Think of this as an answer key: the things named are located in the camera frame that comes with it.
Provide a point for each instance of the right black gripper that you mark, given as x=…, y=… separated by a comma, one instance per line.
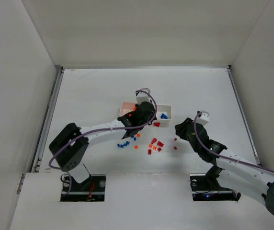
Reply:
x=188, y=127

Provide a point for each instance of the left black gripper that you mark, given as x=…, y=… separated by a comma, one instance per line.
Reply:
x=145, y=109

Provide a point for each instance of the blue lego arch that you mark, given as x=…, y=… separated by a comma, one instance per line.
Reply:
x=163, y=116

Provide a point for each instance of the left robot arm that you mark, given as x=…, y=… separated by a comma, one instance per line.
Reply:
x=70, y=145

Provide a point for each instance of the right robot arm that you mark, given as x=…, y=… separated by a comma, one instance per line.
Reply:
x=228, y=169

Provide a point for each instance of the white three-compartment tray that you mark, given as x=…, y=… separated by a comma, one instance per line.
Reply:
x=127, y=107

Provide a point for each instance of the red lego brick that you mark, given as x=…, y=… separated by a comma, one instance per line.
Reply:
x=160, y=144

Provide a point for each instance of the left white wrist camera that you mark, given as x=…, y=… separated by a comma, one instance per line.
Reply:
x=142, y=95

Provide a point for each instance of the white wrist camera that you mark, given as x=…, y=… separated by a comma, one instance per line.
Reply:
x=202, y=117
x=142, y=95

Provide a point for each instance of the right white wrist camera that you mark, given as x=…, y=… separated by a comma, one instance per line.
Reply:
x=202, y=117

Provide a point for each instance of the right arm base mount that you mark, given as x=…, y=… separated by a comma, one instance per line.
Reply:
x=205, y=187

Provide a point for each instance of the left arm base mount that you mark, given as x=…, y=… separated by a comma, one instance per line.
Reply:
x=79, y=185

